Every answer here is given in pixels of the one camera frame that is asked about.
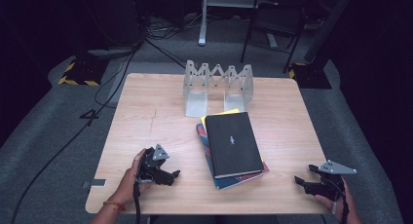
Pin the yellow paperback book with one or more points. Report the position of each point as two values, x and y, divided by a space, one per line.
222 114

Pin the blue illustrated paperback book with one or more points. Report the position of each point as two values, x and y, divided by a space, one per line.
229 183

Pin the person's right hand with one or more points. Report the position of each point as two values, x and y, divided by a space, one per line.
337 204

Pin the black metal chair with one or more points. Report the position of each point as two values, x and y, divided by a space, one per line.
276 19

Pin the white metal book rack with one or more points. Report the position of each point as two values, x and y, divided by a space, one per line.
196 102

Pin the black base with yellow stripes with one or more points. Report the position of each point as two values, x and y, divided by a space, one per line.
81 71
311 76

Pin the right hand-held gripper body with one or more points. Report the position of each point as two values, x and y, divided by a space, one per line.
331 181

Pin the grey slanted metal post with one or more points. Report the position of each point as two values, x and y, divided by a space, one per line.
328 26

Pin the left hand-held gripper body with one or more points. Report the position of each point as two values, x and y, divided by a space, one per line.
152 162

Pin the black hardcover book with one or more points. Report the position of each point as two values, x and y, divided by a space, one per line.
233 142

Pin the person's left hand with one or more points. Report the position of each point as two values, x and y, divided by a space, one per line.
126 185

